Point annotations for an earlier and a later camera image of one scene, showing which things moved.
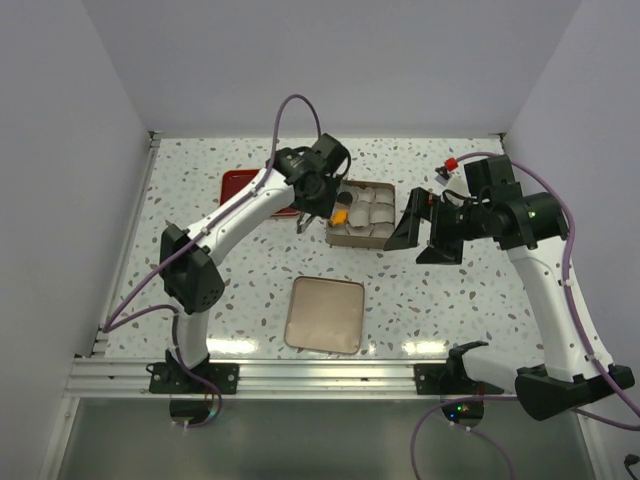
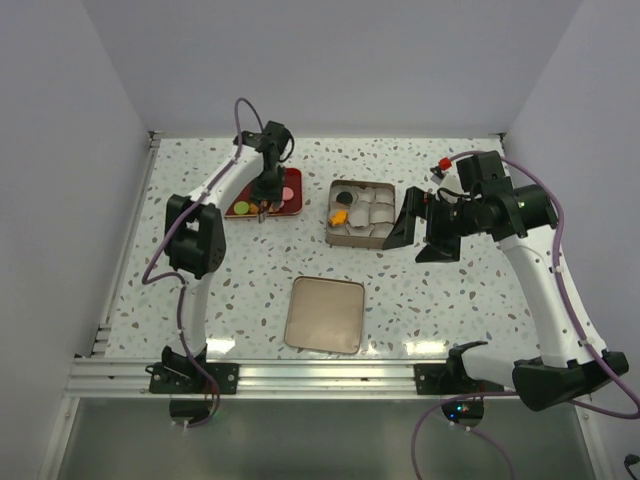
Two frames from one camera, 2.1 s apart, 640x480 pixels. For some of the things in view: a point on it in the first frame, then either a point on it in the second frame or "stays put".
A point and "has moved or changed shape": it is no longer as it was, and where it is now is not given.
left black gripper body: [321, 204] -> [268, 185]
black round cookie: [345, 197] stays put
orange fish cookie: [340, 217] stays put
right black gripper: [440, 250] stays put
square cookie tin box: [371, 215] stays put
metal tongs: [303, 220] has moved or changed shape
